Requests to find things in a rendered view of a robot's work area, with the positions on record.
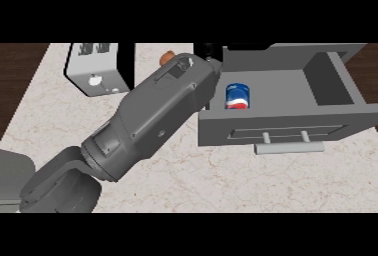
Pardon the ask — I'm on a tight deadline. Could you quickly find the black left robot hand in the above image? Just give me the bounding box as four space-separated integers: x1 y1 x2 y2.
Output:
192 42 225 64

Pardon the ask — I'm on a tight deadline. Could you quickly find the blue red white can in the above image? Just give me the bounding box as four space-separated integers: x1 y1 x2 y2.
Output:
225 82 251 111

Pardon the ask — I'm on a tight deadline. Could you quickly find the grey open drawer box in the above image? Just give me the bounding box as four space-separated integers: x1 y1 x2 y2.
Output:
206 42 370 115

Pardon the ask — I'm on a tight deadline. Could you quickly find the orange round fruit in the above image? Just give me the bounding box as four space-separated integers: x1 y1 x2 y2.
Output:
158 50 178 66

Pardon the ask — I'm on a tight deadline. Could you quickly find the white toaster appliance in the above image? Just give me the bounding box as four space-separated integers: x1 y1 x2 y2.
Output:
64 42 136 98

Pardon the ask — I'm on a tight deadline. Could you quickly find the grey drawer front with handle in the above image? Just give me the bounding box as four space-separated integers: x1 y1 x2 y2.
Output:
197 102 378 156

